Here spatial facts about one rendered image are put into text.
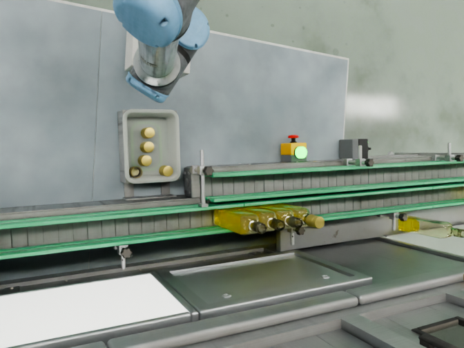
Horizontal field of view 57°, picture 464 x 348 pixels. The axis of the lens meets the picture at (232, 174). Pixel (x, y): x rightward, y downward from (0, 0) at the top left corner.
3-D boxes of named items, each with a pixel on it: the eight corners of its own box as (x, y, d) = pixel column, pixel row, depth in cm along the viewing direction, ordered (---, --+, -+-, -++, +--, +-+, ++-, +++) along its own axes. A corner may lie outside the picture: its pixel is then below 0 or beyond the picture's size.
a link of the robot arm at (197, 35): (204, 33, 125) (222, 21, 113) (179, 70, 123) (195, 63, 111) (170, 5, 120) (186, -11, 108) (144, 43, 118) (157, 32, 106)
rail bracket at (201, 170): (190, 204, 133) (205, 209, 122) (188, 150, 132) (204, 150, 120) (199, 204, 134) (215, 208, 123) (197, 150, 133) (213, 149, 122)
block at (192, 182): (182, 196, 139) (190, 198, 133) (181, 167, 138) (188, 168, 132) (192, 195, 140) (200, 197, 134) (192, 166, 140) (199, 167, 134)
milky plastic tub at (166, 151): (119, 182, 136) (126, 184, 128) (117, 111, 135) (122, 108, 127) (172, 179, 144) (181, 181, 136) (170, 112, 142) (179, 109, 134)
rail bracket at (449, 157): (429, 161, 178) (458, 161, 166) (429, 143, 178) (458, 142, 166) (436, 160, 180) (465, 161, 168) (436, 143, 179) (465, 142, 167)
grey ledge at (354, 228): (266, 246, 157) (283, 253, 147) (266, 222, 156) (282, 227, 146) (445, 221, 198) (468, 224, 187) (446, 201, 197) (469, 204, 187)
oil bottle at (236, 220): (214, 225, 137) (244, 237, 118) (213, 207, 137) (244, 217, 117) (230, 223, 139) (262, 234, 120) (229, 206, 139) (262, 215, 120)
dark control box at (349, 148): (338, 159, 173) (352, 159, 166) (337, 139, 173) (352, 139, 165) (354, 158, 177) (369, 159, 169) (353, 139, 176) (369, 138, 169)
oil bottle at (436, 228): (398, 230, 172) (457, 242, 148) (398, 216, 171) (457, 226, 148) (408, 228, 174) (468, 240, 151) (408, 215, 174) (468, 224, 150)
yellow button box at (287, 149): (279, 161, 162) (291, 162, 155) (279, 141, 161) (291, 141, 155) (295, 161, 165) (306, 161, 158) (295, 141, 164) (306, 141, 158)
